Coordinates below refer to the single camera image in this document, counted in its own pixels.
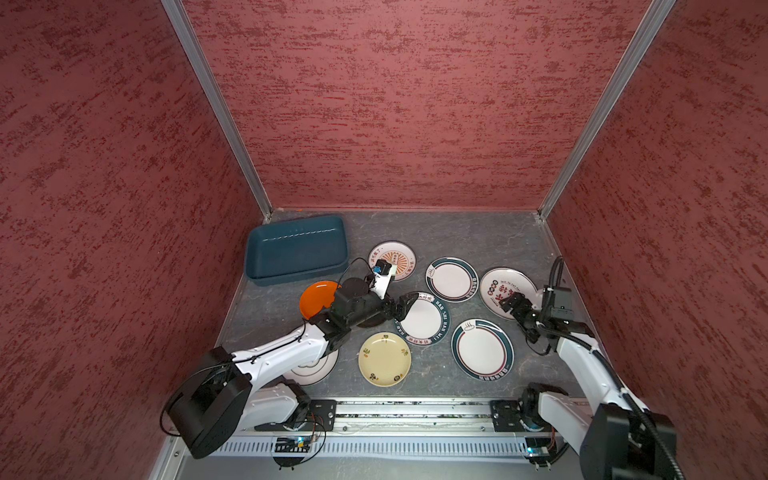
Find white plate red characters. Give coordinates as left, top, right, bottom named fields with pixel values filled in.
left=479, top=267, right=543, bottom=320

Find large green red rimmed plate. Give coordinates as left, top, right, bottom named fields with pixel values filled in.
left=450, top=319, right=514, bottom=382

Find small green rimmed plate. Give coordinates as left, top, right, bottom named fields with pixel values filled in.
left=425, top=257, right=479, bottom=303

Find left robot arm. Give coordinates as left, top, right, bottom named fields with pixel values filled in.
left=160, top=274, right=419, bottom=459

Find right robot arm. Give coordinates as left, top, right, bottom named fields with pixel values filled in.
left=500, top=287, right=685, bottom=479

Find teal plastic bin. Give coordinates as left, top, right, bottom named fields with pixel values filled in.
left=244, top=215, right=349, bottom=287

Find green lettered rim plate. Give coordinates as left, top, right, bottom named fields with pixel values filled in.
left=395, top=292, right=451, bottom=346

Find pale yellow plate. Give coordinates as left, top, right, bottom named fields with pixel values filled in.
left=358, top=332, right=412, bottom=388

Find orange sunburst pattern plate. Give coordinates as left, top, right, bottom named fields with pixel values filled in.
left=368, top=241, right=416, bottom=281

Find white plate black flower outline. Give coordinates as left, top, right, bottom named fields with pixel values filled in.
left=283, top=351, right=339, bottom=386

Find right circuit board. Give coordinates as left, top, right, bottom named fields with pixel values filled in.
left=524, top=437, right=551, bottom=458

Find circuit board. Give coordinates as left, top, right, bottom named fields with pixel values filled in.
left=524, top=437, right=551, bottom=458
left=274, top=437, right=312, bottom=455

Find left circuit board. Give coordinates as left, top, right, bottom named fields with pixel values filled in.
left=274, top=437, right=312, bottom=455

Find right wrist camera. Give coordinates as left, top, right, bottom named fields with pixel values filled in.
left=542, top=286, right=574, bottom=322

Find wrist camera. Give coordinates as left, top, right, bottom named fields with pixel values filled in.
left=542, top=286, right=574, bottom=322
left=369, top=259, right=397, bottom=300

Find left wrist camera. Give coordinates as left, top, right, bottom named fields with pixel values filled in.
left=369, top=259, right=397, bottom=300

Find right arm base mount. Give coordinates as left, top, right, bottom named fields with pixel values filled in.
left=489, top=400, right=551, bottom=433

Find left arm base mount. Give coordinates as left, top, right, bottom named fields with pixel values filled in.
left=252, top=399, right=338, bottom=432

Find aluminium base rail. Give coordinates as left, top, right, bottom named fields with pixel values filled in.
left=173, top=395, right=652, bottom=436

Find right aluminium corner post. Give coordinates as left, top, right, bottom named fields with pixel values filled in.
left=538, top=0, right=676, bottom=222

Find aluminium corner post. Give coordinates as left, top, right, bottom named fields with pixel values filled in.
left=538, top=0, right=676, bottom=222
left=161, top=0, right=274, bottom=223

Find left aluminium corner post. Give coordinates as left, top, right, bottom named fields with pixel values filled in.
left=161, top=0, right=274, bottom=223

